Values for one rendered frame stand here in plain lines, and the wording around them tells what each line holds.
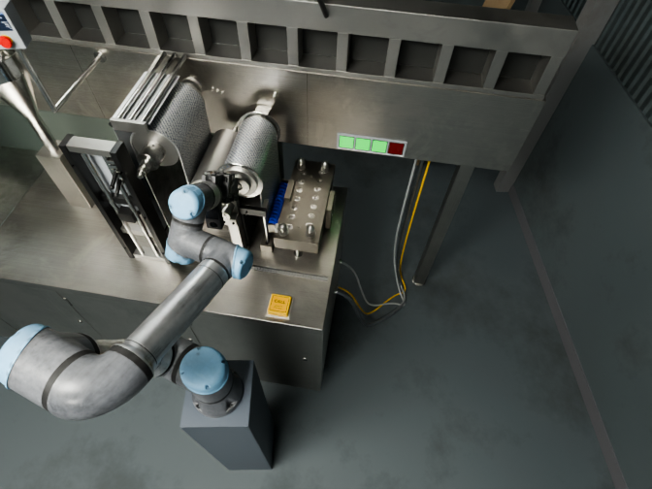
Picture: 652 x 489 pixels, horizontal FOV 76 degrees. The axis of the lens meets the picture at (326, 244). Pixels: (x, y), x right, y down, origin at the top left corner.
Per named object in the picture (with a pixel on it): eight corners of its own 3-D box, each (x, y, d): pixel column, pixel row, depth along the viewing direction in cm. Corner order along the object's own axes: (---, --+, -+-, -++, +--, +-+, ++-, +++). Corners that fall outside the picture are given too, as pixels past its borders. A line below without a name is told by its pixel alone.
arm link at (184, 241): (194, 274, 100) (204, 231, 97) (155, 256, 102) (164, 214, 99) (212, 266, 107) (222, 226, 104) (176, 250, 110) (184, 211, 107)
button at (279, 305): (267, 314, 144) (267, 310, 142) (272, 296, 148) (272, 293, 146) (287, 317, 143) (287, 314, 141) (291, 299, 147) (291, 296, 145)
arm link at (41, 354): (190, 383, 121) (33, 422, 69) (147, 361, 125) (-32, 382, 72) (208, 343, 123) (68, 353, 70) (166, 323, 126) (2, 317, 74)
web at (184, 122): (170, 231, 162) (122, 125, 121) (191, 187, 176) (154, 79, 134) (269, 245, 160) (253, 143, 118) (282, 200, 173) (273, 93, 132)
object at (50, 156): (61, 210, 168) (-35, 81, 121) (79, 183, 176) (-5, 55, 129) (94, 214, 167) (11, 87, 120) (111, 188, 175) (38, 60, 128)
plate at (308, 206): (274, 247, 151) (273, 237, 146) (296, 169, 174) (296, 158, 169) (317, 253, 150) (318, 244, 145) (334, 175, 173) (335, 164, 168)
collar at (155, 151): (141, 169, 126) (133, 152, 121) (148, 155, 129) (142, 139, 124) (161, 172, 126) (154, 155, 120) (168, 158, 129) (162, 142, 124)
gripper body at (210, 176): (237, 173, 120) (222, 178, 109) (235, 203, 123) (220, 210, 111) (211, 170, 121) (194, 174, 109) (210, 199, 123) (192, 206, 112)
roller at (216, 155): (193, 203, 143) (184, 178, 134) (216, 152, 158) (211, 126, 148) (227, 208, 143) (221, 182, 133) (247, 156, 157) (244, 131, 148)
